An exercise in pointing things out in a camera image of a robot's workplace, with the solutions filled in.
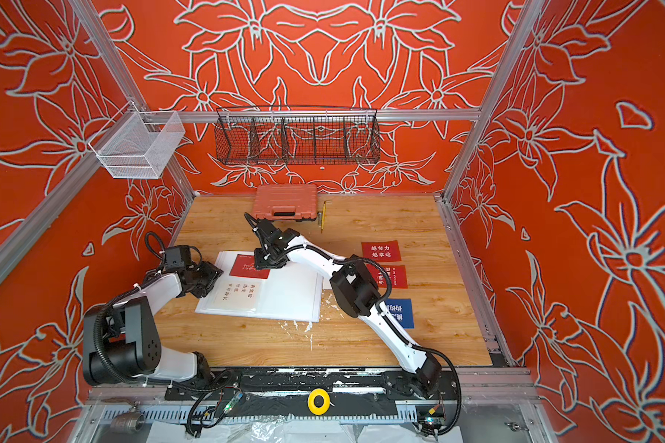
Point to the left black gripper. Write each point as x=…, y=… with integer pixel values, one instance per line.
x=211, y=271

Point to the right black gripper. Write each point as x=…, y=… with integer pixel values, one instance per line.
x=262, y=256

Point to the white card red chinese text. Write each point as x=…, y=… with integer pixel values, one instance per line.
x=235, y=293

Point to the red card white script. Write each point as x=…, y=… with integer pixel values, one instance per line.
x=244, y=267

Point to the white photo album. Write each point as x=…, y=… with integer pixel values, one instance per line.
x=291, y=293

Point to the red card top row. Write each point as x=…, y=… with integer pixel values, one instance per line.
x=382, y=251

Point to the red card row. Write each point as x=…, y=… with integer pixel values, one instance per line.
x=382, y=251
x=397, y=274

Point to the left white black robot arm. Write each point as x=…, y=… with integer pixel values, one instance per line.
x=121, y=343

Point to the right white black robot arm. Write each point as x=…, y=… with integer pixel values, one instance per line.
x=361, y=289

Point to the red plastic tool case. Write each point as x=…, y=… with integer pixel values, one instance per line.
x=286, y=202

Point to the white mesh basket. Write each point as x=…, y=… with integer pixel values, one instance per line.
x=135, y=149

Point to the red card middle row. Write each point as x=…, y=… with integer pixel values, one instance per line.
x=397, y=274

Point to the blue card white text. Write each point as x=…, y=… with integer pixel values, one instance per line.
x=402, y=311

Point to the yellow tape roll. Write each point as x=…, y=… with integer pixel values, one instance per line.
x=319, y=402

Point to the yellow handled hex key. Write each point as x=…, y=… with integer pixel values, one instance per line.
x=323, y=215

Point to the black wire basket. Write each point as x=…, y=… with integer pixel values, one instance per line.
x=304, y=136

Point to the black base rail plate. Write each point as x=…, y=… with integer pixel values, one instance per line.
x=359, y=395

